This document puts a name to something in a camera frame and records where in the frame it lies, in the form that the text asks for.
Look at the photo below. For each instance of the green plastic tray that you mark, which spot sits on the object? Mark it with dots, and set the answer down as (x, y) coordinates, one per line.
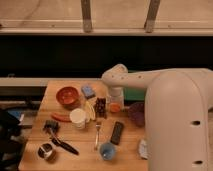
(133, 94)

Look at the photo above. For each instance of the silver fork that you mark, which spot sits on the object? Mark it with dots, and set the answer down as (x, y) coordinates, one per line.
(98, 127)

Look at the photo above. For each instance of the black remote control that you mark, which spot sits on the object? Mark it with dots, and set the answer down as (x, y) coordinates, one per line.
(117, 132)

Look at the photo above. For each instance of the black bag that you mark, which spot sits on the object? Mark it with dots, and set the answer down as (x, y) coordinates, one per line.
(9, 148)

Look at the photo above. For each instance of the purple bowl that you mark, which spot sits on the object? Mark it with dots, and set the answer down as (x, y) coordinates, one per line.
(136, 113)

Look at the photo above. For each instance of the red bowl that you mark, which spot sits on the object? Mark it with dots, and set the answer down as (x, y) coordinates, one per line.
(67, 96)

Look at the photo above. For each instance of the dark grapes bunch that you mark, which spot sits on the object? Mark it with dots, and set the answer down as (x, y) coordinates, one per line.
(100, 107)

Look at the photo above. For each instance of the round metal tin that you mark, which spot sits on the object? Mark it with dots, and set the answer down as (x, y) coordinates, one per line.
(46, 152)

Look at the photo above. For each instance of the black binder clip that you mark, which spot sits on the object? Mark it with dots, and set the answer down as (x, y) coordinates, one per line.
(51, 126)

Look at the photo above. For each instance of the orange carrot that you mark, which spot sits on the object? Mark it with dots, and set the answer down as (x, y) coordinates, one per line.
(62, 118)

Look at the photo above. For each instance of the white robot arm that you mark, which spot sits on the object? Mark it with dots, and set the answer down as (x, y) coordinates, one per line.
(177, 103)

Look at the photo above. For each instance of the orange apple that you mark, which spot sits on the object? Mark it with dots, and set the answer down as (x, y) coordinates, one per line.
(114, 107)

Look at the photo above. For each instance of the white cup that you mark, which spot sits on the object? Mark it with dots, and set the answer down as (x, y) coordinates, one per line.
(78, 118)

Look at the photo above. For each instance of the crumpled white cloth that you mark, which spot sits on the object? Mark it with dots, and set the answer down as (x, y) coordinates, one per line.
(142, 149)

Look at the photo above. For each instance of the blue sponge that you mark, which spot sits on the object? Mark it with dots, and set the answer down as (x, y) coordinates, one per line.
(87, 91)

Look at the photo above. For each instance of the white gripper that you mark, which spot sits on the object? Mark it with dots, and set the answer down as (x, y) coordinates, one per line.
(116, 95)

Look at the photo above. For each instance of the yellow banana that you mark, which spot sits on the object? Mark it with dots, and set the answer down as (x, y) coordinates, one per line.
(90, 110)

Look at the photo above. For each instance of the blue cup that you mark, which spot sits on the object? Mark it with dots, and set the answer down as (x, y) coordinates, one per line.
(107, 151)

